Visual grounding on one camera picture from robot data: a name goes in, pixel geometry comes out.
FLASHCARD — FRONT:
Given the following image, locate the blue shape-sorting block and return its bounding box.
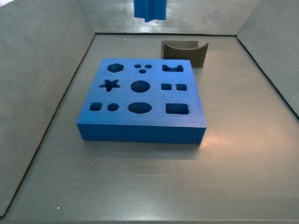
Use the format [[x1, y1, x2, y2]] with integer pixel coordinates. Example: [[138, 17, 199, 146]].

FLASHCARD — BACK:
[[78, 59, 207, 144]]

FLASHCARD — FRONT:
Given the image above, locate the dark grey curved holder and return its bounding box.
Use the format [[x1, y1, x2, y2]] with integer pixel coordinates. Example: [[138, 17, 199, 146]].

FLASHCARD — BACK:
[[162, 40, 210, 68]]

